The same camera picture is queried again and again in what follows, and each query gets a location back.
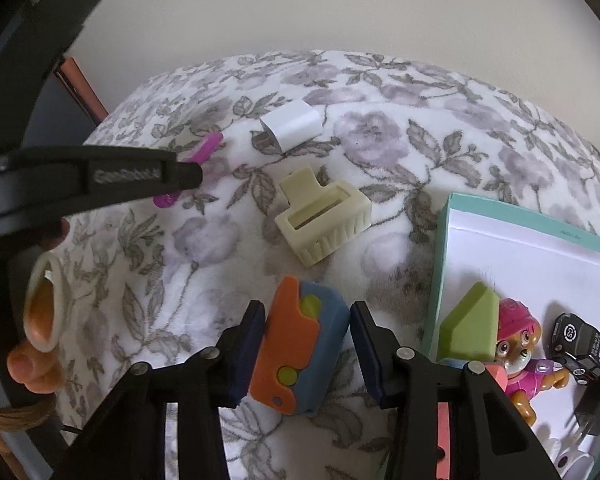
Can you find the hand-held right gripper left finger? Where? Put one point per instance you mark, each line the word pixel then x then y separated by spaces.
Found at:
pixel 247 340

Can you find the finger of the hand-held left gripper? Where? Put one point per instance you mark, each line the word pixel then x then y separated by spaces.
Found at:
pixel 65 10

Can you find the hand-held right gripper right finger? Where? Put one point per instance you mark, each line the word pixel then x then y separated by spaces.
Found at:
pixel 367 355

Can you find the pink puppy toy figure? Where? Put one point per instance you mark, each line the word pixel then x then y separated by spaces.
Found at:
pixel 517 355

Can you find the teal-rimmed white tray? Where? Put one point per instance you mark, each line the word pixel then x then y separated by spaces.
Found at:
pixel 530 260

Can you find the black toy car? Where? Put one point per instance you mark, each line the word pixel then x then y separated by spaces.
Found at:
pixel 580 345

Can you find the white smart band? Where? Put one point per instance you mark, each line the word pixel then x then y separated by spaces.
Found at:
pixel 577 465

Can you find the person's left hand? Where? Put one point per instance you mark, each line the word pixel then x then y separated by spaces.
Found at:
pixel 35 370

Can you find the dark cabinet with brown edge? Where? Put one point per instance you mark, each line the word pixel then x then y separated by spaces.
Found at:
pixel 60 105

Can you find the cream hair claw clip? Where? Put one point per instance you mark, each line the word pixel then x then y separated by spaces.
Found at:
pixel 325 240

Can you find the white charger adapter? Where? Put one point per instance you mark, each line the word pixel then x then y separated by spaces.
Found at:
pixel 292 122

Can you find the person's brown hair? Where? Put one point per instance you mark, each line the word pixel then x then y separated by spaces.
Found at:
pixel 15 417

